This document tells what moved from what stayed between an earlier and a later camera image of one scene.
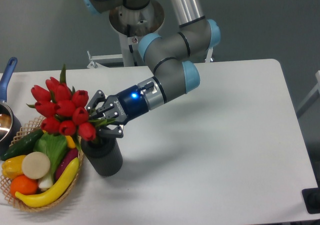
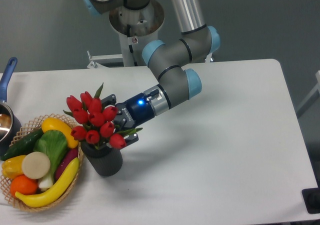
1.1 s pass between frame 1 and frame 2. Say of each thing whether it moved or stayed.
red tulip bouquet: moved
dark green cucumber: stayed
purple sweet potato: stayed
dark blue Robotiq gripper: moved
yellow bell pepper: stayed
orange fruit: stayed
